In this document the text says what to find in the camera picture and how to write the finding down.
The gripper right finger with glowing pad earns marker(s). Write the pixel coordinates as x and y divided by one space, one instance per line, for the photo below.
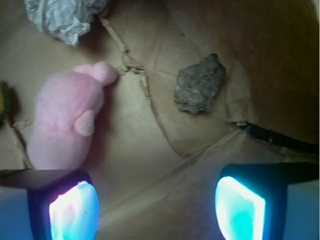
271 201

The brown grey rock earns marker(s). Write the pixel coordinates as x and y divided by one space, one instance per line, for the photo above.
197 85

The brown paper bag tray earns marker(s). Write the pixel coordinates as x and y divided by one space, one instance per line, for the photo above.
153 165

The yellow sponge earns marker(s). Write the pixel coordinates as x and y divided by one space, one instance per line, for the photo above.
4 101

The crumpled white paper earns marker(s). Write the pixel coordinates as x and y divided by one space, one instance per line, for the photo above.
66 20

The pink plush bunny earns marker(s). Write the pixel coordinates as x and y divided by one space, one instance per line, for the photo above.
64 115

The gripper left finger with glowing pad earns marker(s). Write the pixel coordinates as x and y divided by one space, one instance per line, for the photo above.
48 205

